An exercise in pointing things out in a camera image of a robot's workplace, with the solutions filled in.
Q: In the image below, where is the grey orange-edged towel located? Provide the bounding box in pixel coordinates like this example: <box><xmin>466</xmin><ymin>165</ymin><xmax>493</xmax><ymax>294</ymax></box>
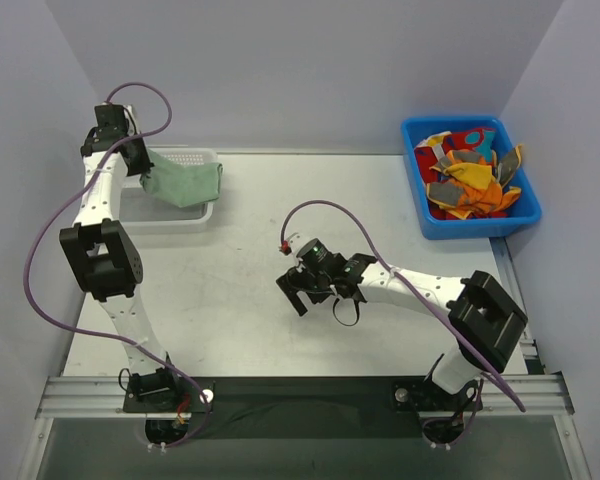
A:
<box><xmin>494</xmin><ymin>144</ymin><xmax>524</xmax><ymax>187</ymax></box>

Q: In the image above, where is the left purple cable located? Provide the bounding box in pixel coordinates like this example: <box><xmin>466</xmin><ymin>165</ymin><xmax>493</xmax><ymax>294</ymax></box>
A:
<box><xmin>23</xmin><ymin>81</ymin><xmax>215</xmax><ymax>449</ymax></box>

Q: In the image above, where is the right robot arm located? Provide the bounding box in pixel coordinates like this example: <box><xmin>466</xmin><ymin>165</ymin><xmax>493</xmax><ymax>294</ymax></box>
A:
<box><xmin>276</xmin><ymin>251</ymin><xmax>528</xmax><ymax>411</ymax></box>

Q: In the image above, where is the aluminium front rail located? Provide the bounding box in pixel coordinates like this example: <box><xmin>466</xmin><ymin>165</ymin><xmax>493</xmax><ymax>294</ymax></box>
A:
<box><xmin>20</xmin><ymin>374</ymin><xmax>591</xmax><ymax>479</ymax></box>

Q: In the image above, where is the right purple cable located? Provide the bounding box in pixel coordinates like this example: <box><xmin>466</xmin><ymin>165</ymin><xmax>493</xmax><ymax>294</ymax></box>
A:
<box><xmin>278</xmin><ymin>200</ymin><xmax>527</xmax><ymax>446</ymax></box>

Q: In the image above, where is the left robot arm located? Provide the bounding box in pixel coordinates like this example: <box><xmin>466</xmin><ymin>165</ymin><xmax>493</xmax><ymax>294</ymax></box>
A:
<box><xmin>59</xmin><ymin>103</ymin><xmax>183</xmax><ymax>405</ymax></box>

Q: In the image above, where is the black base mat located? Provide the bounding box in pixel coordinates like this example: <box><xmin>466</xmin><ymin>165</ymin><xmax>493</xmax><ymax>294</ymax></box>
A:
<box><xmin>122</xmin><ymin>375</ymin><xmax>481</xmax><ymax>441</ymax></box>

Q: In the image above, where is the purple cable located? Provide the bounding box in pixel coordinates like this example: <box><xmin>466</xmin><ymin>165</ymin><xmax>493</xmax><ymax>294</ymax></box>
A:
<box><xmin>278</xmin><ymin>200</ymin><xmax>527</xmax><ymax>446</ymax></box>
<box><xmin>23</xmin><ymin>81</ymin><xmax>215</xmax><ymax>449</ymax></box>

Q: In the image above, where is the orange towel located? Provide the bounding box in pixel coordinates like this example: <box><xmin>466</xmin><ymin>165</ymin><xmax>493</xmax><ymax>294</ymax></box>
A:
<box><xmin>426</xmin><ymin>162</ymin><xmax>522</xmax><ymax>220</ymax></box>

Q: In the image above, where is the green panda towel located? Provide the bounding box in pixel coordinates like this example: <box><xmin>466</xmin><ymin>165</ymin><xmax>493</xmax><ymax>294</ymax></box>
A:
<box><xmin>139</xmin><ymin>149</ymin><xmax>223</xmax><ymax>209</ymax></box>

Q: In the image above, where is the blue plastic bin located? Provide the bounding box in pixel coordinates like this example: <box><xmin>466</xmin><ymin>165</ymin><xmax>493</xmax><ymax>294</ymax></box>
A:
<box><xmin>401</xmin><ymin>115</ymin><xmax>542</xmax><ymax>240</ymax></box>

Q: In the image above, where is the white perforated plastic basket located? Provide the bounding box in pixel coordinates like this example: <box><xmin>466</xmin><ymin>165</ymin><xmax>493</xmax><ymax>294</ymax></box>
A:
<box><xmin>119</xmin><ymin>145</ymin><xmax>218</xmax><ymax>235</ymax></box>

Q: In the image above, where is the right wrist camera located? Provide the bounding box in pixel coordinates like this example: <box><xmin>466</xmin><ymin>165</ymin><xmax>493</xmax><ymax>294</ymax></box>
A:
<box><xmin>280</xmin><ymin>232</ymin><xmax>339</xmax><ymax>273</ymax></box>

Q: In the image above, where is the red blue towel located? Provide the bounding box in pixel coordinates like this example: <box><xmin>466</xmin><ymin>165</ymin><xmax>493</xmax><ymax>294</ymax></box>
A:
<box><xmin>414</xmin><ymin>127</ymin><xmax>496</xmax><ymax>184</ymax></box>

